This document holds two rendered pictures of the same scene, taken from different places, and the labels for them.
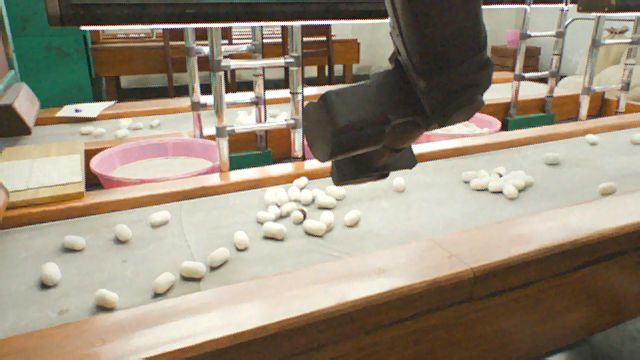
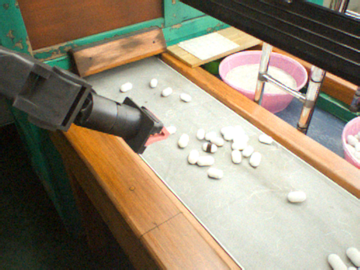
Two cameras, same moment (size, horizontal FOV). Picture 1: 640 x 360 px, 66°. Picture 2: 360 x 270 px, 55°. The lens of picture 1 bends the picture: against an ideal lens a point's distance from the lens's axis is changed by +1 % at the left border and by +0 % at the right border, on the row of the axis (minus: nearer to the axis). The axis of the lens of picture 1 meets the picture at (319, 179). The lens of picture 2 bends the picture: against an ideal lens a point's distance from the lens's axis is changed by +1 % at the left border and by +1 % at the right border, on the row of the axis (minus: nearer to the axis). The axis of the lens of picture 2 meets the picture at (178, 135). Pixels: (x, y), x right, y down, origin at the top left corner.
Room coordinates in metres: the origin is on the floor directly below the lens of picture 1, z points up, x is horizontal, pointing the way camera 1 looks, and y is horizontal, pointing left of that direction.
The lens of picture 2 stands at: (0.52, -0.54, 1.30)
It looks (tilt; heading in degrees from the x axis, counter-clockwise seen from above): 40 degrees down; 79
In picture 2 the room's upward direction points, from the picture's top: straight up
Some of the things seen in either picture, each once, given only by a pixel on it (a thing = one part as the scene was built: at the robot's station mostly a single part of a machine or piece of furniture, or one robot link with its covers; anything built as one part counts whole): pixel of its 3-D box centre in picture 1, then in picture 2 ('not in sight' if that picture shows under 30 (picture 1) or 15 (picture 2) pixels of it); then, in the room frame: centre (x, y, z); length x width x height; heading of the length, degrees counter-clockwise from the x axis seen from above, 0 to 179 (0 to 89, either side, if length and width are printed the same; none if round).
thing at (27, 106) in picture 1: (20, 106); not in sight; (1.15, 0.71, 0.83); 0.30 x 0.06 x 0.07; 24
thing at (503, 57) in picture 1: (514, 56); not in sight; (6.35, -2.46, 0.32); 0.42 x 0.42 x 0.64; 20
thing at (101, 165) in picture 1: (163, 177); (259, 83); (0.95, 0.32, 0.72); 0.27 x 0.27 x 0.10
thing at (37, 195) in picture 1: (39, 169); (216, 44); (0.86, 0.52, 0.77); 0.33 x 0.15 x 0.01; 24
